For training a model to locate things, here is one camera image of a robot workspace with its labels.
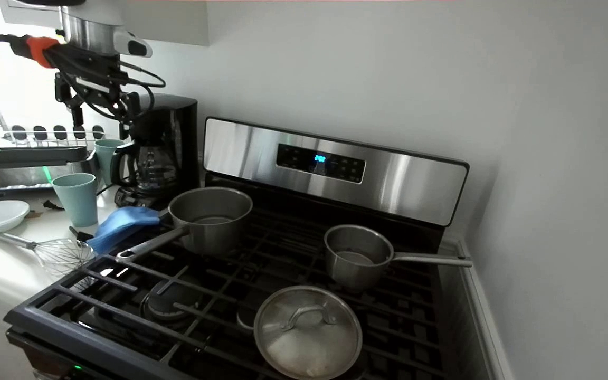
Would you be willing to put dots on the small steel saucepan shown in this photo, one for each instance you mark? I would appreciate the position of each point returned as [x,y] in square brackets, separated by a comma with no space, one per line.
[359,270]

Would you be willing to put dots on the black steel gas stove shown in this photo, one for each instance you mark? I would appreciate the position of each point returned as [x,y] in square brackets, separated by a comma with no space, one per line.
[401,182]

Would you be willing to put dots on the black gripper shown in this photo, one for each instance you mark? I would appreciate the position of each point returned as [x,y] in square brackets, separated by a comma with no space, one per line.
[96,70]

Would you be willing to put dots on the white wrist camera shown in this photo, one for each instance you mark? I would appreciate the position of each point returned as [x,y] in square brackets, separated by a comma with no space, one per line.
[136,44]

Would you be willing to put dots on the small black knob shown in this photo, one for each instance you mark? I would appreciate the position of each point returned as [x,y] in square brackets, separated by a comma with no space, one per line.
[79,232]

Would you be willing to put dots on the blue cloth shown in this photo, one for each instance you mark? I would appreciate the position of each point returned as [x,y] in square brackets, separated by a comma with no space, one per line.
[125,227]

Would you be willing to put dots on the steel countertop appliance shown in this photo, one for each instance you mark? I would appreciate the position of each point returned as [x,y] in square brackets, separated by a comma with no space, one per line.
[21,171]

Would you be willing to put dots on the black coffee maker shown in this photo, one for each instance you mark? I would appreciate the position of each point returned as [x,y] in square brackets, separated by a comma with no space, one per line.
[170,149]

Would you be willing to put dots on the large teal cup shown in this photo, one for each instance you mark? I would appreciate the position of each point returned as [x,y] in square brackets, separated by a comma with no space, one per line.
[76,203]

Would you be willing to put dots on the large steel saucepan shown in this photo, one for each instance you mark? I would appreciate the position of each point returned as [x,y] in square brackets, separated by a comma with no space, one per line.
[211,225]

